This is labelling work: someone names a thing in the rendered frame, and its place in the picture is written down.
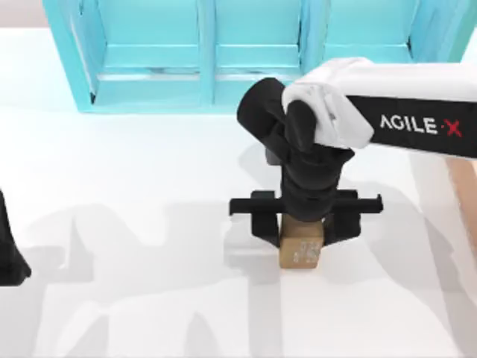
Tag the light blue rack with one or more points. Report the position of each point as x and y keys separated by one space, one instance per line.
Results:
x=160 y=56

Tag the brown cardboard box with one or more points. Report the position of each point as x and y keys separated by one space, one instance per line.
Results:
x=300 y=250

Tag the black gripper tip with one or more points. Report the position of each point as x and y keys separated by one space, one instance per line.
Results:
x=10 y=257

